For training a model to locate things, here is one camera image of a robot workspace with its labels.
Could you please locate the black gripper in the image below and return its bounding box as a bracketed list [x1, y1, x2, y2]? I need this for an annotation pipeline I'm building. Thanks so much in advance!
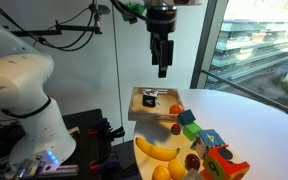
[146, 3, 178, 79]

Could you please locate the orange plastic fruit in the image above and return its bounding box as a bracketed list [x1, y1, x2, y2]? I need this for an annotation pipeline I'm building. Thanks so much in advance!
[169, 103, 184, 115]

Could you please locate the wooden tray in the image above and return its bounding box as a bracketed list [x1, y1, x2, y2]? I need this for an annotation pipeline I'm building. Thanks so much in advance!
[127, 87, 185, 122]

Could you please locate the teal blue wooden block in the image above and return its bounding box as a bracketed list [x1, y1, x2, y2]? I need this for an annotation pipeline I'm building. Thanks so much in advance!
[177, 109, 198, 127]

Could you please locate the small red plastic strawberry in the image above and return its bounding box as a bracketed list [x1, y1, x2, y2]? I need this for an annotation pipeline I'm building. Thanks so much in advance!
[170, 123, 182, 136]

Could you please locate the green wooden block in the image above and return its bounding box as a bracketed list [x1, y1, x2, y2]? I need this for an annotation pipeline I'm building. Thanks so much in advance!
[182, 121, 203, 142]

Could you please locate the yellow plastic banana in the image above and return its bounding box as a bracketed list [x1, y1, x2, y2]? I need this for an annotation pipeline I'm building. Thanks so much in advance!
[135, 136, 181, 162]

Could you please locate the grey window railing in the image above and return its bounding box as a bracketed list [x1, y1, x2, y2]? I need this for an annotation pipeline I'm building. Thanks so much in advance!
[201, 69, 288, 118]

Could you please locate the blue cube with number four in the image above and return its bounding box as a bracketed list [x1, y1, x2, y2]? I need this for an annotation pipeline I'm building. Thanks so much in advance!
[192, 128, 227, 159]

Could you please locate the dark purple plastic plum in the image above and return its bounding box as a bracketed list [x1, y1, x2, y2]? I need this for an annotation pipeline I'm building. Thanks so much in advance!
[184, 153, 202, 172]

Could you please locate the yellow plastic lemon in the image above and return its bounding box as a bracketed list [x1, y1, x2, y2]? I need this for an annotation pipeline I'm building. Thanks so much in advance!
[167, 158, 188, 180]

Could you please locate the black equipment stand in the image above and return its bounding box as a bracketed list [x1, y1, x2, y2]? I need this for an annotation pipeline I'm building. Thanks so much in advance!
[62, 108, 127, 180]

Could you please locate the orange-yellow plastic lemon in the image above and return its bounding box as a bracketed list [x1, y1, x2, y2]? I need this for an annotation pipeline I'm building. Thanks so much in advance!
[151, 164, 172, 180]

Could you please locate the gray soft cube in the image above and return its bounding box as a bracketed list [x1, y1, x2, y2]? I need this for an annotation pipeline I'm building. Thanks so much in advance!
[182, 168, 205, 180]

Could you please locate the orange patterned soft cube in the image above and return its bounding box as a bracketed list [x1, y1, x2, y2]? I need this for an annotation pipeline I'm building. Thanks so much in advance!
[202, 143, 251, 180]

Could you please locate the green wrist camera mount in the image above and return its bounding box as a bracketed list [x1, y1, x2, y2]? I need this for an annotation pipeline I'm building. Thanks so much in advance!
[122, 0, 149, 25]

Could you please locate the thin black cable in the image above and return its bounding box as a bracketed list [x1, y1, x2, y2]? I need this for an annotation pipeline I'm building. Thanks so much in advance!
[0, 0, 100, 53]

